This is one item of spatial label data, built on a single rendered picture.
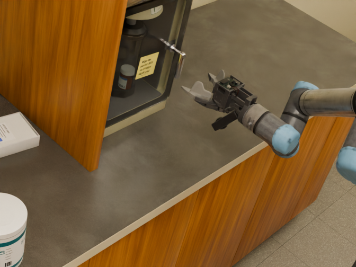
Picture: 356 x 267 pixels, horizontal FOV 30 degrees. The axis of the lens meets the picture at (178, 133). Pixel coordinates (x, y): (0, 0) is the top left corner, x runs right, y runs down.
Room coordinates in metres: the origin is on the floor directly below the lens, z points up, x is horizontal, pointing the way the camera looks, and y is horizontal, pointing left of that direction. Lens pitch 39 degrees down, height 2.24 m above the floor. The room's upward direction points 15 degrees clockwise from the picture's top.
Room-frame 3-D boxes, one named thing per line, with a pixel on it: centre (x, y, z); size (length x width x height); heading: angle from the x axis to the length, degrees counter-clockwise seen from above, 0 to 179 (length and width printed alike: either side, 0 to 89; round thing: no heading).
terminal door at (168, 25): (1.60, 0.15, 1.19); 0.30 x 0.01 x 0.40; 146
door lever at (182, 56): (1.67, 0.06, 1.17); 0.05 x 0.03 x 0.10; 56
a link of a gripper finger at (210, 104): (1.55, -0.06, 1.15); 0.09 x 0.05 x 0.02; 85
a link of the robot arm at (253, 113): (1.50, -0.19, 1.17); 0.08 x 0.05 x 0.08; 146
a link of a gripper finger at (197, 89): (1.56, -0.02, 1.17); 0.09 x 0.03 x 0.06; 85
